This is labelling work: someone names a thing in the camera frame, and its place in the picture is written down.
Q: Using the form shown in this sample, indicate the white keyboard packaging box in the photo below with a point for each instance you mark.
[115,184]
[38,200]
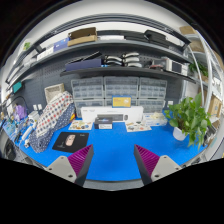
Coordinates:
[90,113]

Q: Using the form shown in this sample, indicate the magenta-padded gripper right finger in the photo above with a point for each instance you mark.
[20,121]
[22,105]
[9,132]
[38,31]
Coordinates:
[163,166]

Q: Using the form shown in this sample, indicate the white shelf unit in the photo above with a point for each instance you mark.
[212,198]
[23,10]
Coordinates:
[206,66]

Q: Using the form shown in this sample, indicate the small black product box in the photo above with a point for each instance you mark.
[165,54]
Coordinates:
[103,123]

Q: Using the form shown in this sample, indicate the red blue checkered cloth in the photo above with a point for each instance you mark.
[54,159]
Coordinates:
[53,111]

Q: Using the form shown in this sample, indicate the beige wicker basket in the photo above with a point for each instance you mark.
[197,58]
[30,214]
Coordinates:
[53,91]

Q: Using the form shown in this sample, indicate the clear plastic box blue label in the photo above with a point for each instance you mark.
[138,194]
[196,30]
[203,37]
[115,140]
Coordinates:
[155,120]

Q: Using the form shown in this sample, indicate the large blue table mat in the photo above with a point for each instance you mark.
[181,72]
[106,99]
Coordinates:
[116,150]

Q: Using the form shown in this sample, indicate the navy polka dot cloth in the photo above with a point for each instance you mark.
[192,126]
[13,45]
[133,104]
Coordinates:
[41,140]

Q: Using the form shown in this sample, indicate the black wall shelf unit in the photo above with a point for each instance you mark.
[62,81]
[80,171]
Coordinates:
[126,70]

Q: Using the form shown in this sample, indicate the green potted plant white pot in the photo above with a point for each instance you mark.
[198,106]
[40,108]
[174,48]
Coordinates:
[190,120]

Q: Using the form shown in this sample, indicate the black mouse pad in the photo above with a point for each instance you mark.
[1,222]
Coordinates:
[81,141]

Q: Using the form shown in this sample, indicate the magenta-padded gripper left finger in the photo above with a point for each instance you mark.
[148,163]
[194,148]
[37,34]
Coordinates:
[63,166]

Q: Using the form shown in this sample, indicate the yellow card sign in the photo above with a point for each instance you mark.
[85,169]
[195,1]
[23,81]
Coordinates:
[121,101]

